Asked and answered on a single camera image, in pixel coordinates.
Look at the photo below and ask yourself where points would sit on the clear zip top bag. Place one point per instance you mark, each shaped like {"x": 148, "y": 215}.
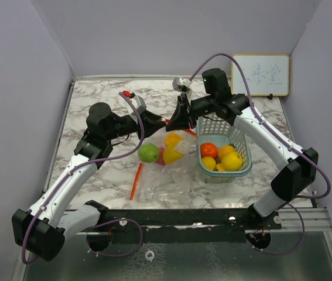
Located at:
{"x": 157, "y": 167}

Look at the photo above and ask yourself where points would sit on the orange fruit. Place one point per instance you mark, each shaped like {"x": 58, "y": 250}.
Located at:
{"x": 224, "y": 150}

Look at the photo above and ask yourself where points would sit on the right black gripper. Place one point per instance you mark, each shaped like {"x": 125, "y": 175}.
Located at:
{"x": 180, "y": 117}

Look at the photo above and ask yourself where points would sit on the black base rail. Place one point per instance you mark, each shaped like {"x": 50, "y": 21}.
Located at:
{"x": 162, "y": 226}

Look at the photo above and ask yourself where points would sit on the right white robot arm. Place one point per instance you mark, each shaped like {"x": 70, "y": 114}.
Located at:
{"x": 297, "y": 167}

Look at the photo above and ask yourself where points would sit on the pink fruit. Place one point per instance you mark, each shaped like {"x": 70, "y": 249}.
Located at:
{"x": 160, "y": 160}

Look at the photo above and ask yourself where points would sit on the orange tangerine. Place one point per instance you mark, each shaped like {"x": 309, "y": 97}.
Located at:
{"x": 208, "y": 150}

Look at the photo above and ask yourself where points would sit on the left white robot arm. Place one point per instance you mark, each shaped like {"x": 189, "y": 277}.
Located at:
{"x": 43, "y": 228}

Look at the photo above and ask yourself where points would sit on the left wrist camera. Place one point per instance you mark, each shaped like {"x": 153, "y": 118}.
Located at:
{"x": 140, "y": 105}

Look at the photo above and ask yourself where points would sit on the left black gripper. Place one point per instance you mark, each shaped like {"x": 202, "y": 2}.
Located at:
{"x": 152, "y": 123}

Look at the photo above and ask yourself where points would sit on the green apple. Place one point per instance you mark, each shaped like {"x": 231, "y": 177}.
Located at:
{"x": 148, "y": 153}

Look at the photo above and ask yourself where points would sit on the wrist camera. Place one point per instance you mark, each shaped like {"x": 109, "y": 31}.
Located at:
{"x": 140, "y": 105}
{"x": 182, "y": 84}

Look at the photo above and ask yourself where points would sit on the small whiteboard with writing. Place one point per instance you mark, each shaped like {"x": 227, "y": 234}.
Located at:
{"x": 266, "y": 74}

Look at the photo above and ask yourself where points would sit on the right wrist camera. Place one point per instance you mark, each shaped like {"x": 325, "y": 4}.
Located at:
{"x": 182, "y": 84}

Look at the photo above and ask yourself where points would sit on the light blue plastic basket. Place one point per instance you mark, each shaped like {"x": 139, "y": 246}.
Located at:
{"x": 217, "y": 131}

